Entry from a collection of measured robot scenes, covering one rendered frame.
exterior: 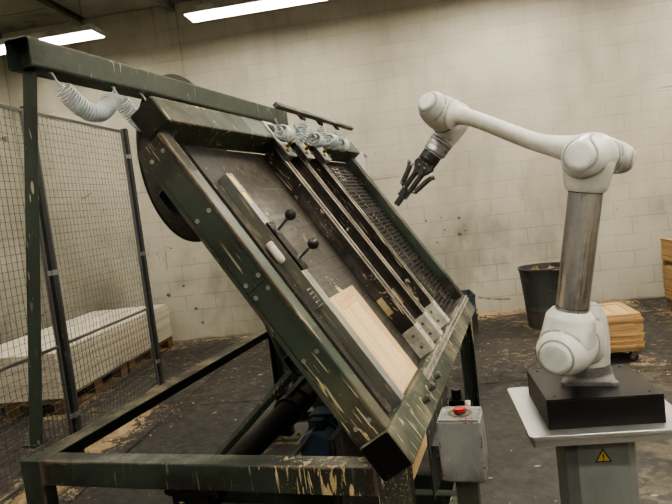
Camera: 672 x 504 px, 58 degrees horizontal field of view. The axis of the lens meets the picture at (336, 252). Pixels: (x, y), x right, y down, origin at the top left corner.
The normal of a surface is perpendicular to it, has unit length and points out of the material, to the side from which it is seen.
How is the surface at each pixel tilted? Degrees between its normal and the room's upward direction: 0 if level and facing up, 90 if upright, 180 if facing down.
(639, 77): 90
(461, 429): 90
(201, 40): 90
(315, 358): 90
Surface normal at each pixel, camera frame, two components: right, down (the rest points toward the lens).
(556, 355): -0.61, 0.23
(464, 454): -0.30, 0.11
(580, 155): -0.60, 0.01
